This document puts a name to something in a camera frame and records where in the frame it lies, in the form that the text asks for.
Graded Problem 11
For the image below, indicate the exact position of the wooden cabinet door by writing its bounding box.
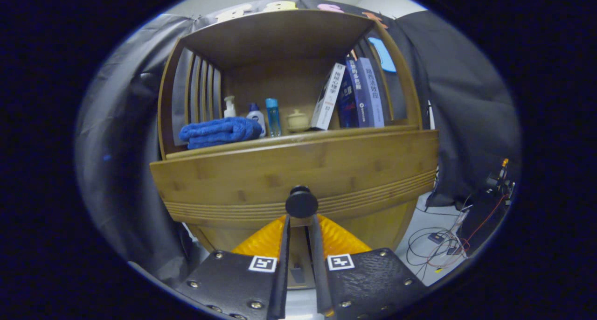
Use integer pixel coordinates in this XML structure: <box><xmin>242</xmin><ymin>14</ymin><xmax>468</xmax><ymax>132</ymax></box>
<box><xmin>187</xmin><ymin>220</ymin><xmax>308</xmax><ymax>290</ymax></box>
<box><xmin>305</xmin><ymin>201</ymin><xmax>418</xmax><ymax>290</ymax></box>

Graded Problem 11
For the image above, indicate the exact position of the black equipment with cables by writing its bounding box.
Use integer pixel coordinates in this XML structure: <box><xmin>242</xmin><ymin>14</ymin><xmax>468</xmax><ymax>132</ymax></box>
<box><xmin>406</xmin><ymin>159</ymin><xmax>516</xmax><ymax>283</ymax></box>

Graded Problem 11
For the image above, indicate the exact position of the blue folded towel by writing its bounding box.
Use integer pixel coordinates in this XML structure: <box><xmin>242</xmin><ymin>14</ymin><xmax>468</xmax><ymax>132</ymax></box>
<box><xmin>179</xmin><ymin>117</ymin><xmax>263</xmax><ymax>150</ymax></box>

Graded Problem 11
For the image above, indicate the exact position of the wooden drawer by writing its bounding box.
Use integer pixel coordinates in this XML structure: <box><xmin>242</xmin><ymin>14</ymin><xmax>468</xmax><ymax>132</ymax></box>
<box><xmin>149</xmin><ymin>130</ymin><xmax>440</xmax><ymax>227</ymax></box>

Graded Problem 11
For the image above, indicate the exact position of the wooden countertop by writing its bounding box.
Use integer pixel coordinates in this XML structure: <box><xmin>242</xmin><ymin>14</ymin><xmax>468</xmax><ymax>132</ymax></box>
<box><xmin>166</xmin><ymin>124</ymin><xmax>420</xmax><ymax>160</ymax></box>

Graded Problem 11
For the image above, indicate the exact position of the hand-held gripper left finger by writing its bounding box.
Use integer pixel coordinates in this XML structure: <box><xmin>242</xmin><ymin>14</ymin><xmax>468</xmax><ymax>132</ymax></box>
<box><xmin>175</xmin><ymin>214</ymin><xmax>291</xmax><ymax>320</ymax></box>

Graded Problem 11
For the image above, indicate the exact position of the beige lidded tea cup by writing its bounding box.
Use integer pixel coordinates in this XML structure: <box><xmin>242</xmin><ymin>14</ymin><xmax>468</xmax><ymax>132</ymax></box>
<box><xmin>286</xmin><ymin>109</ymin><xmax>311</xmax><ymax>133</ymax></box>

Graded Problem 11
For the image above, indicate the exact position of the wooden cabinet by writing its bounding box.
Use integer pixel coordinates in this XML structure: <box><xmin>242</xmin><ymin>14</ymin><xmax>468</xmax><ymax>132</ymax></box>
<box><xmin>149</xmin><ymin>8</ymin><xmax>440</xmax><ymax>290</ymax></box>

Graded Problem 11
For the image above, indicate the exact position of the white bottle with blue cap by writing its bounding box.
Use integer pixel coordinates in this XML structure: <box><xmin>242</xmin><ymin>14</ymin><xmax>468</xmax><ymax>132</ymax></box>
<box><xmin>246</xmin><ymin>103</ymin><xmax>266</xmax><ymax>138</ymax></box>

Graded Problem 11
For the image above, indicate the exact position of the dark blue book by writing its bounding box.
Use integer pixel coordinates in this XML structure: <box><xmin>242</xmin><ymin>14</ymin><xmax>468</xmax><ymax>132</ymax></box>
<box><xmin>337</xmin><ymin>56</ymin><xmax>369</xmax><ymax>128</ymax></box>

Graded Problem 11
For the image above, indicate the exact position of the light blue book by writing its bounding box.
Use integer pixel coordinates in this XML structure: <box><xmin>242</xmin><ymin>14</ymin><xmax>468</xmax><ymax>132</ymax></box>
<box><xmin>357</xmin><ymin>57</ymin><xmax>385</xmax><ymax>128</ymax></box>

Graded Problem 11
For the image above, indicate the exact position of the white book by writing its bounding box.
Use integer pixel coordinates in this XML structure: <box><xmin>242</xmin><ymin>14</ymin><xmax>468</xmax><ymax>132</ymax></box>
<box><xmin>310</xmin><ymin>63</ymin><xmax>347</xmax><ymax>131</ymax></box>

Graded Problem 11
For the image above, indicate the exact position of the clear blue bottle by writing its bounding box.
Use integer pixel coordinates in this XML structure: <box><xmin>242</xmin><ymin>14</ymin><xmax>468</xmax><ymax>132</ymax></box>
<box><xmin>265</xmin><ymin>98</ymin><xmax>282</xmax><ymax>138</ymax></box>

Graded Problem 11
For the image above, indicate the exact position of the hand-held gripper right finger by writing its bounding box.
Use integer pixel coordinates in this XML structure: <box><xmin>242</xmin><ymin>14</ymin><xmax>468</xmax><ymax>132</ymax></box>
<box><xmin>307</xmin><ymin>214</ymin><xmax>428</xmax><ymax>320</ymax></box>

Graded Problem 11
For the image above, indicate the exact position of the black drawer knob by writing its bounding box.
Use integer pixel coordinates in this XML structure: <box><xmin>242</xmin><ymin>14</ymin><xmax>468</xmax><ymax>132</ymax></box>
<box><xmin>285</xmin><ymin>185</ymin><xmax>319</xmax><ymax>219</ymax></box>

